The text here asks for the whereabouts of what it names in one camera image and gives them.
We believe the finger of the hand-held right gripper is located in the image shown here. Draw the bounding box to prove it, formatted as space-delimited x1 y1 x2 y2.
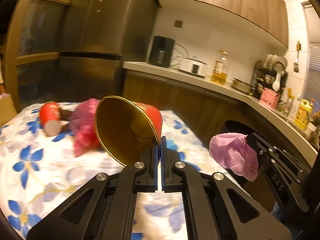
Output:
246 132 304 183

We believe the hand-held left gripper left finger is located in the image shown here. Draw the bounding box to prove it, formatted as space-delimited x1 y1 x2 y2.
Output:
26 144 160 240

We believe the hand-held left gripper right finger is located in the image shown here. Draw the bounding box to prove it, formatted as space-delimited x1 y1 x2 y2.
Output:
161 136 293 240

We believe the black trash bin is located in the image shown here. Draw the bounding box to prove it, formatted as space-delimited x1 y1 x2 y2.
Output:
221 119 265 188

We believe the purple plastic bag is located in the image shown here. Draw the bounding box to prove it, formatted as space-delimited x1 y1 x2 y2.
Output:
209 132 259 182

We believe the red paper cup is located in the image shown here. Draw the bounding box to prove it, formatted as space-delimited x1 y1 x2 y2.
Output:
39 102 62 137
94 95 163 167

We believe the magenta plastic bag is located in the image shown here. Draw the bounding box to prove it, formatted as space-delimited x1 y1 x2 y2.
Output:
70 99 100 157

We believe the person's right forearm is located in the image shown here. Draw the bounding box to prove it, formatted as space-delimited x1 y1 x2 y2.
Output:
272 204 284 220

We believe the white bottle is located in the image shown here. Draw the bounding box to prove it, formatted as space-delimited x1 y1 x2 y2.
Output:
287 95 302 122

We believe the pink utensil holder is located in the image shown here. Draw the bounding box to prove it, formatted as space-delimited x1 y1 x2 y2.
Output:
259 88 280 108

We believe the yellow detergent bottle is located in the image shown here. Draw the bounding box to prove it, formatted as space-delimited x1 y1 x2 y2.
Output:
295 99 313 130

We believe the white spoon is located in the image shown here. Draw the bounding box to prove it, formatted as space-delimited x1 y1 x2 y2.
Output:
272 71 282 92

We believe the wooden base cabinet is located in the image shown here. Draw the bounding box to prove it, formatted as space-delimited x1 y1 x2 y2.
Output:
124 70 310 205

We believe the black dish rack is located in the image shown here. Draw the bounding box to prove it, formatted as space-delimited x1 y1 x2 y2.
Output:
254 54 288 100

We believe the hanging metal spatula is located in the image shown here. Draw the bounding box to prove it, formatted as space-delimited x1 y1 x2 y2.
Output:
293 41 300 73

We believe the cooking oil bottle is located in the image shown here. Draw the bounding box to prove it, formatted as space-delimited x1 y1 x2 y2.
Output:
211 51 229 85

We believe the grey kitchen countertop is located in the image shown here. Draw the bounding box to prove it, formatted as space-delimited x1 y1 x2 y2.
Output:
122 61 320 168

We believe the white rice cooker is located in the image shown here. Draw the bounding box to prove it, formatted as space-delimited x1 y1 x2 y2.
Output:
178 57 209 77

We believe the window blind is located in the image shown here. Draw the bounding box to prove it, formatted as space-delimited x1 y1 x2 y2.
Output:
301 1 320 90

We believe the blue floral blanket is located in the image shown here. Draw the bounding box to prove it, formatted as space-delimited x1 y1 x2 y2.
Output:
0 102 250 240

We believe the black air fryer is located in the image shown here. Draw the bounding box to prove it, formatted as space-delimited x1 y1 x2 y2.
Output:
149 36 175 68

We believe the dark steel refrigerator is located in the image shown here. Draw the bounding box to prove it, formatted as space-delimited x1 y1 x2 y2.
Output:
59 0 160 103

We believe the wooden glass door cabinet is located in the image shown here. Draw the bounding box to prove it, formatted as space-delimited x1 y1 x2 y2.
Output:
5 0 75 115

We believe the cardboard box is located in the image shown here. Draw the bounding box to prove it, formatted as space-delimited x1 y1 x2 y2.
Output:
0 92 18 127

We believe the wooden wall cabinet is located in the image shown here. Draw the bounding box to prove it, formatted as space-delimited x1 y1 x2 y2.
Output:
154 0 289 48

